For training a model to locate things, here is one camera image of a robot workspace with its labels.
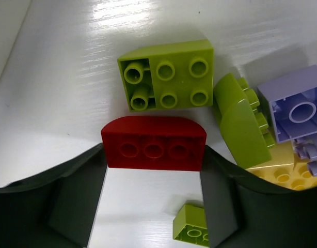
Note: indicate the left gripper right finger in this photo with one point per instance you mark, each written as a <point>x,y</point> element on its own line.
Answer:
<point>243,210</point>

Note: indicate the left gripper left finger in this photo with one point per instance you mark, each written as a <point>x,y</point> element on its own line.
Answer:
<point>55,208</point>

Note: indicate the green long lego brick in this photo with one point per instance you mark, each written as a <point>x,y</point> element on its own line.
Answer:
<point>190,226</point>

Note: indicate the yellow square lego brick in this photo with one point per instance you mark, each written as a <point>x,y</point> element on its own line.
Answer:
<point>285,169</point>

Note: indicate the green sloped lego brick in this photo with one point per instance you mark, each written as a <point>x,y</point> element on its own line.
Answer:
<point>243,127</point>

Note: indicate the red sloped lego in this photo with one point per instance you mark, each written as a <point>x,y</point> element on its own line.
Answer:
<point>154,142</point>

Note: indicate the purple square lego brick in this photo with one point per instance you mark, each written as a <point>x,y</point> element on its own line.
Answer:
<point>290,104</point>

